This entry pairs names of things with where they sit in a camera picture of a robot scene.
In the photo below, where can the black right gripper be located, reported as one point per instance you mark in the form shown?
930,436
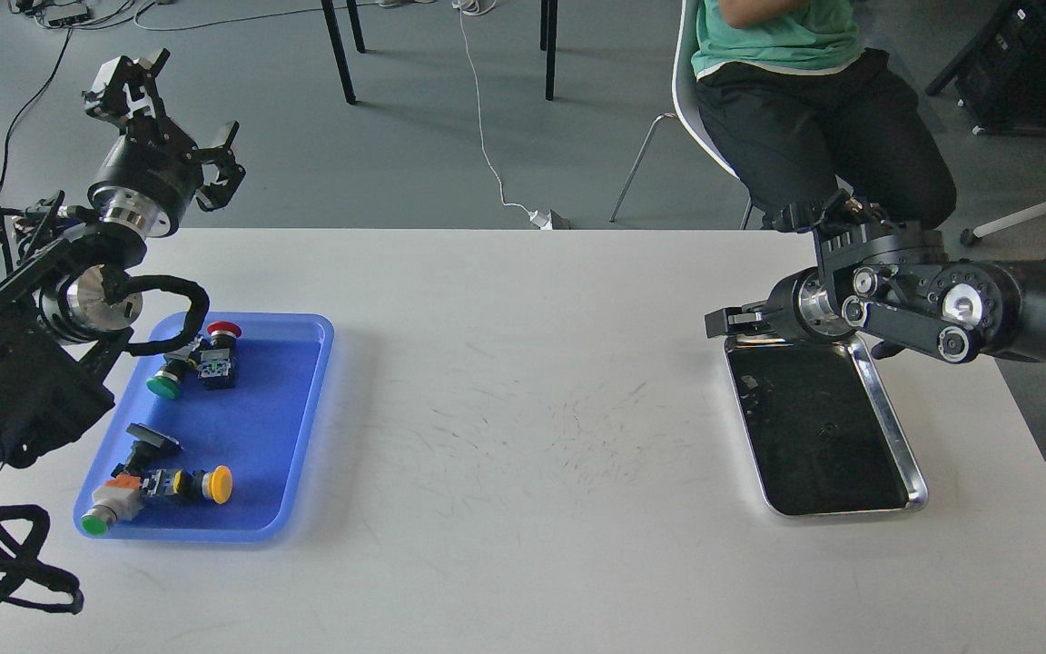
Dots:
798,309

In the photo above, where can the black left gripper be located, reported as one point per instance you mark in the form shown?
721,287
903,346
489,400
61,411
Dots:
124,94

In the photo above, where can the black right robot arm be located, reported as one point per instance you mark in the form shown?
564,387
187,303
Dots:
893,280

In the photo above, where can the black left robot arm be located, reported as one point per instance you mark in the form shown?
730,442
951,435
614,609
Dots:
69,306

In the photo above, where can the silver metal tray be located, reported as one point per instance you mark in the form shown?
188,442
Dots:
823,434

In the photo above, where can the blue plastic tray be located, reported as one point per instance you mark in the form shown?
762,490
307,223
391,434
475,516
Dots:
259,429

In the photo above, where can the seated person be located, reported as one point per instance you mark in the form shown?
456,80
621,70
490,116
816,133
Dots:
797,104

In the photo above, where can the black equipment case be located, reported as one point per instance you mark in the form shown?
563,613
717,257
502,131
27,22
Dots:
1000,75

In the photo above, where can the red push button switch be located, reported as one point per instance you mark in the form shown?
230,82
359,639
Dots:
218,359

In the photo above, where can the dark green push button switch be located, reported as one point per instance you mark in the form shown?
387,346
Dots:
167,382

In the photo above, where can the black selector switch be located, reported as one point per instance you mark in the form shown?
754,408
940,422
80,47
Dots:
149,445

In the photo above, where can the yellow push button switch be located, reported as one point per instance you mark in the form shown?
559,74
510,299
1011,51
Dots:
187,487

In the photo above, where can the light green push button switch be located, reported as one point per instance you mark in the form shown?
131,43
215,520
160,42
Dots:
118,499

